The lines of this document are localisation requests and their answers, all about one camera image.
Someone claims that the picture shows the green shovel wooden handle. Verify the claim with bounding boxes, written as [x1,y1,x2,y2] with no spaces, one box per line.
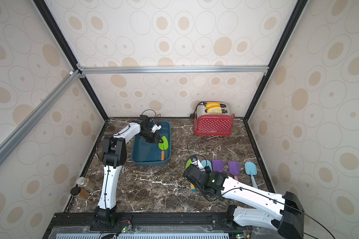
[159,136,169,161]

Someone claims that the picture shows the green shovel yellow handle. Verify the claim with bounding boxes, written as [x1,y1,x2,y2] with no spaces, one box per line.
[185,158,196,192]

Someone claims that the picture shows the blue shovel light blue handle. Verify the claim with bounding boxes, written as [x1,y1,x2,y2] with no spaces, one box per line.
[201,160,212,171]

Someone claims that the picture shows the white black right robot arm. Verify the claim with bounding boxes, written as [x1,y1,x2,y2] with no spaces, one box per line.
[183,163,305,239]

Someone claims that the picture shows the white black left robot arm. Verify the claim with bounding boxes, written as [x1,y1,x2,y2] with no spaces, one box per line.
[94,119,162,225]

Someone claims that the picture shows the light blue shovel far right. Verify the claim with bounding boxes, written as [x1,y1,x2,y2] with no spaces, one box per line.
[244,162,258,189]

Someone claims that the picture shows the red polka dot toaster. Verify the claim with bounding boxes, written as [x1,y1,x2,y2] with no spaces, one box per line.
[192,102,235,136]

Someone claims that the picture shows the rear bread slice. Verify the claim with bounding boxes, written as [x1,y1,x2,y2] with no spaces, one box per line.
[205,102,221,109]

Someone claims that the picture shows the bread slice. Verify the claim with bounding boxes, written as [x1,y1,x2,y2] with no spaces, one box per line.
[206,106,222,114]
[205,102,221,109]

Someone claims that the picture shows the front bread slice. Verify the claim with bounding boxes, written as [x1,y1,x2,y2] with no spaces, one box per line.
[206,106,222,114]

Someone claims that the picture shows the glass jar light lid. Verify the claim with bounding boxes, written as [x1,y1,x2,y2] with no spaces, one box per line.
[76,177,95,193]

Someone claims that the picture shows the silver aluminium crossbar back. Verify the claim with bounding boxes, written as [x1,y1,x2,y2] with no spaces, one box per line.
[79,65,269,74]

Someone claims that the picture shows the silver aluminium crossbar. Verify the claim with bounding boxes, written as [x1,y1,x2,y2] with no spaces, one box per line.
[0,69,80,166]
[79,65,269,74]

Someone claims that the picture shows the silver aluminium crossbar left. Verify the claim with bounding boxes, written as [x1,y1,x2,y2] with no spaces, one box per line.
[0,69,80,166]

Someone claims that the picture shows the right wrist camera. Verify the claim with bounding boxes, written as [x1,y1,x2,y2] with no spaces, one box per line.
[190,154,204,169]

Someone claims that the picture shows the black toaster power cable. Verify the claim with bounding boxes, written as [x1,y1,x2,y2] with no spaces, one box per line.
[190,101,206,119]

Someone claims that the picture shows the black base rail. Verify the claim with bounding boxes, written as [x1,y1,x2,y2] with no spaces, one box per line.
[43,212,279,239]

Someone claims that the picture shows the black corner frame post right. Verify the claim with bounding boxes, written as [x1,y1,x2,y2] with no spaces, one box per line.
[244,0,309,121]

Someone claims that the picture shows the black corner frame post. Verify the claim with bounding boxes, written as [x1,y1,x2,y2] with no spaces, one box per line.
[33,0,109,121]
[244,0,309,121]

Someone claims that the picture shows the black corner frame post left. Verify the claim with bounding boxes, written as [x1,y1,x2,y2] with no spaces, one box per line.
[33,0,109,121]

